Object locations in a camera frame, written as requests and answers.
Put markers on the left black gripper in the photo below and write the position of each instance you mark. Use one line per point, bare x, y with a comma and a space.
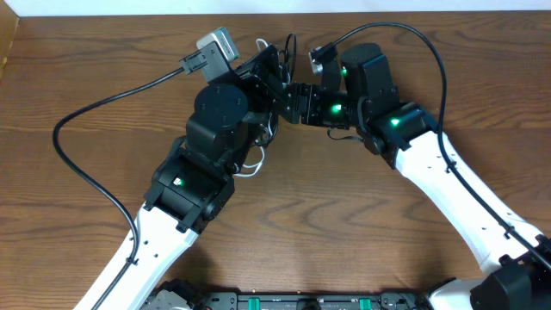
267, 69

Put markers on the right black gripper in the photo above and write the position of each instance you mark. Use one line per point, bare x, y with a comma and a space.
304, 103

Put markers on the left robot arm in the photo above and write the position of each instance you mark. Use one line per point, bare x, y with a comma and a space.
232, 114

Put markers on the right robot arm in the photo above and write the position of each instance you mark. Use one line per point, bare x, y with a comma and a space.
358, 91

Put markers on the cardboard box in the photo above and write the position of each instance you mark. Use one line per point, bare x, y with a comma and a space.
9, 22

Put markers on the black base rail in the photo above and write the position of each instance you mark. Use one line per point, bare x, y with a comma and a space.
169, 300

